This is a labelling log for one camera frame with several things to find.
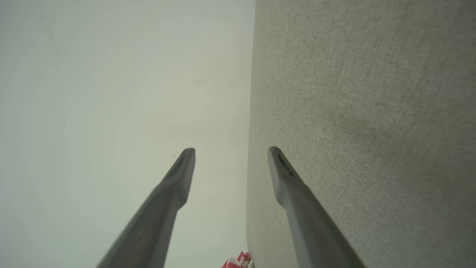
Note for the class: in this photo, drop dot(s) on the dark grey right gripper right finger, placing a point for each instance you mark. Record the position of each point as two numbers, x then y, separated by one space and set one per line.
312 230

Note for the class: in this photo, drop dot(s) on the red and white jersey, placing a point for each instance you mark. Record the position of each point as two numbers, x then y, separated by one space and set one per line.
238 262

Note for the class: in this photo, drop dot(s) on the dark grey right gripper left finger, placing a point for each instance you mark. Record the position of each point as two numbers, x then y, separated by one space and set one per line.
156 223

